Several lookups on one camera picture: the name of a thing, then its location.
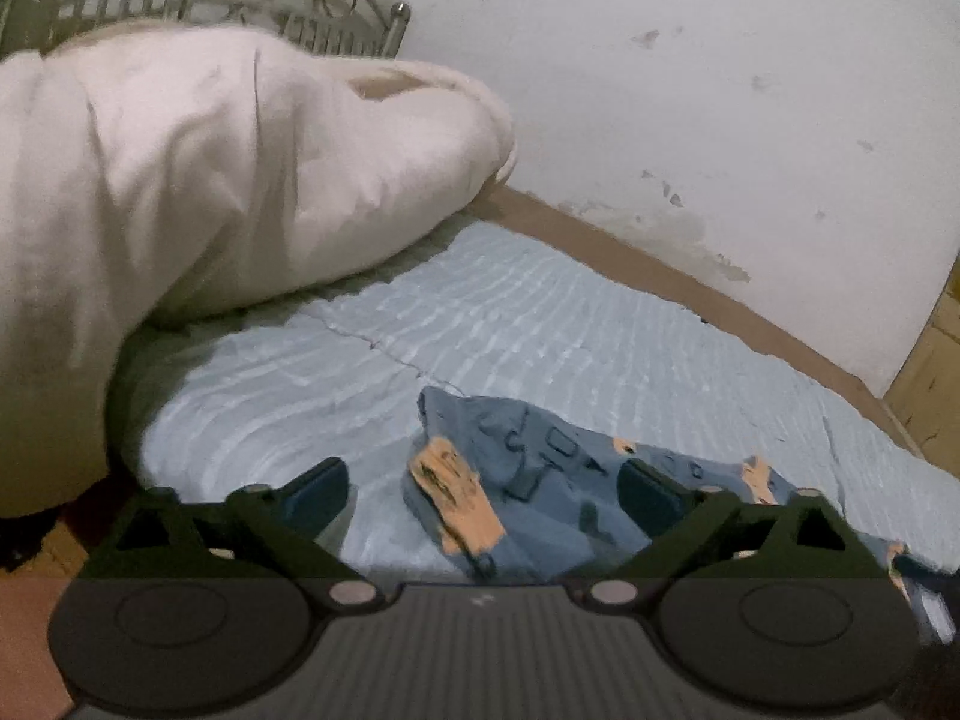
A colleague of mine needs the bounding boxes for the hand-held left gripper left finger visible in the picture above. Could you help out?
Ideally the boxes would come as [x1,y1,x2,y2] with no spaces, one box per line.
[79,457,385,610]

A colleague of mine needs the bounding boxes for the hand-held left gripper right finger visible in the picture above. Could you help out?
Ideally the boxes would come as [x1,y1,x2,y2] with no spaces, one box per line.
[568,457,897,610]

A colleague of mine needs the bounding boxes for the blue pants with orange cars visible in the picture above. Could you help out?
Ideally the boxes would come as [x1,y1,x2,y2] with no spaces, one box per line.
[401,386,947,646]

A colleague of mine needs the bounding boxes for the light blue ribbed mattress pad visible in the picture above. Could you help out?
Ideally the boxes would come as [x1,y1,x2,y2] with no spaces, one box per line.
[112,221,960,587]

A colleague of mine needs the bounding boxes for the plywood board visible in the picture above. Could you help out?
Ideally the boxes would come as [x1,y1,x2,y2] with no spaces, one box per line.
[883,255,960,482]

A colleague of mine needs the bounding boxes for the pale pink comforter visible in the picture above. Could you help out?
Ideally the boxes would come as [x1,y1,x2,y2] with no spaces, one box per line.
[0,22,518,520]

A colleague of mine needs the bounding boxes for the brown wooden bed frame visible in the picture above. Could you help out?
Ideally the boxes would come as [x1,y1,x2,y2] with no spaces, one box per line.
[480,184,925,458]

